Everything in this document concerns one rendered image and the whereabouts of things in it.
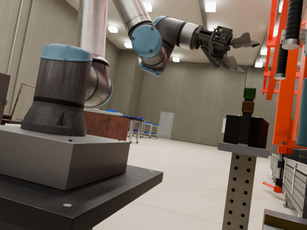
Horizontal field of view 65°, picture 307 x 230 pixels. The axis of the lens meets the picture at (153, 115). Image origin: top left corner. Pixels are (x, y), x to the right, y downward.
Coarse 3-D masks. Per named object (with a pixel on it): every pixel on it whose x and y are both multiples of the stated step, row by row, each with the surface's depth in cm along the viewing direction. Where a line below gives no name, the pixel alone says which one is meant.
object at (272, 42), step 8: (272, 0) 481; (288, 0) 404; (272, 8) 507; (272, 16) 539; (272, 24) 572; (280, 24) 483; (272, 32) 612; (280, 32) 517; (272, 40) 645; (280, 40) 553; (272, 56) 1204; (272, 64) 718; (264, 72) 923; (272, 72) 790; (296, 72) 880; (264, 80) 1056; (272, 80) 884; (264, 88) 1192; (272, 88) 995
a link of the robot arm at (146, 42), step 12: (120, 0) 75; (132, 0) 74; (120, 12) 76; (132, 12) 74; (144, 12) 75; (132, 24) 74; (144, 24) 73; (132, 36) 72; (144, 36) 71; (156, 36) 71; (144, 48) 71; (156, 48) 71; (144, 60) 78; (156, 60) 78
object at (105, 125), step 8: (88, 112) 553; (88, 120) 550; (96, 120) 537; (104, 120) 526; (112, 120) 529; (120, 120) 552; (128, 120) 578; (88, 128) 546; (96, 128) 534; (104, 128) 523; (112, 128) 532; (120, 128) 555; (128, 128) 581; (104, 136) 519; (112, 136) 534; (120, 136) 558
